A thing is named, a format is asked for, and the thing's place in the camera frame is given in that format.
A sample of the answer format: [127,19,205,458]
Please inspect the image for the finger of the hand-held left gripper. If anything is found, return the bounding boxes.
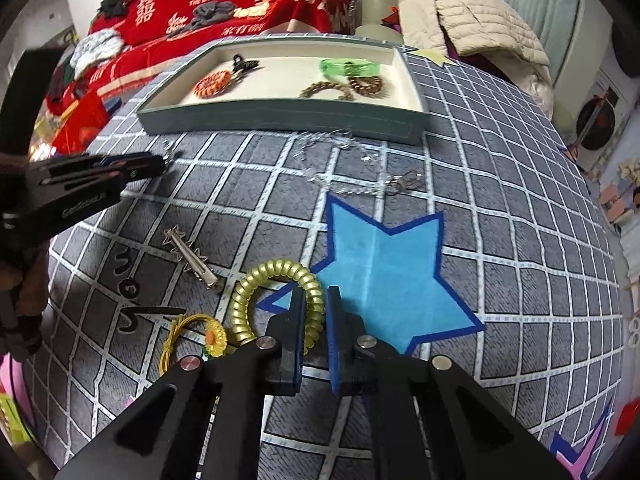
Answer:
[30,152,153,173]
[47,157,167,196]

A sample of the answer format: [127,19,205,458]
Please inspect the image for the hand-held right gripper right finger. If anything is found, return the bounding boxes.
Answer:
[327,285,573,480]

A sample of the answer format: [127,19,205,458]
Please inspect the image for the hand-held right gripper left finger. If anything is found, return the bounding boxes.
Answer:
[52,285,308,480]

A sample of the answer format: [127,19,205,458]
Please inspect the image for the gold spiral hair tie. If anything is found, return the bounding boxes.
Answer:
[229,259,326,356]

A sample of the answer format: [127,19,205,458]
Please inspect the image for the orange spiral hair tie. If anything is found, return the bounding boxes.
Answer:
[194,71,233,98]

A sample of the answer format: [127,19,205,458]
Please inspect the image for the black claw hair clip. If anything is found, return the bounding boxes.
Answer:
[230,53,261,81]

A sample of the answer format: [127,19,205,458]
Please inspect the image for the grey rectangular tray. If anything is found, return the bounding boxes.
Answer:
[136,35,430,147]

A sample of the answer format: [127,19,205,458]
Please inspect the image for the braided brown hair tie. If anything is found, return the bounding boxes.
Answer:
[300,81,356,101]

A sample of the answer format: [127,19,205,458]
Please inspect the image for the green translucent bangle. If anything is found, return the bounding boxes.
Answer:
[320,57,382,78]

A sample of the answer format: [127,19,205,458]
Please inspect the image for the brown spiral hair tie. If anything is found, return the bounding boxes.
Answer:
[347,76,385,96]

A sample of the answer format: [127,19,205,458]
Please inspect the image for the person's left hand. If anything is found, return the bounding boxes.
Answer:
[0,245,48,363]

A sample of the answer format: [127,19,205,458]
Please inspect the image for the red gift bag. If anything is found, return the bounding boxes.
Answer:
[50,92,111,156]

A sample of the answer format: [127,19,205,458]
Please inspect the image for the metal star hair clip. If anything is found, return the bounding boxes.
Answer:
[162,229,226,293]

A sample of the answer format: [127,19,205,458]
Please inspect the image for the light blue garment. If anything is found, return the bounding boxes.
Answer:
[70,30,123,68]

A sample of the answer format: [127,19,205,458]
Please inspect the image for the grey cloth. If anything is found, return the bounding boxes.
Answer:
[187,2,236,28]

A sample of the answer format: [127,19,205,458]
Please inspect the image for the grey checked tablecloth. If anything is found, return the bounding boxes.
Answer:
[20,35,626,480]

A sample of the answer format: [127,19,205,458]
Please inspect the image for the pale pink slippers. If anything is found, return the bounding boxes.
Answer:
[597,160,640,228]

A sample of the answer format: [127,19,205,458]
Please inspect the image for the white washing machine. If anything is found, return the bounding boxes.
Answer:
[575,60,640,171]

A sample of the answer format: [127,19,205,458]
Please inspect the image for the cream down jacket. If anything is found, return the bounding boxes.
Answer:
[397,0,553,111]

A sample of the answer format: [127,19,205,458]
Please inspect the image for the yellow flower hair tie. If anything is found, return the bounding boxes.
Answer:
[159,314,231,376]

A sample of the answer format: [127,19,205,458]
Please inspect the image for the clear crystal bead chain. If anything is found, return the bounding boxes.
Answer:
[297,130,423,196]

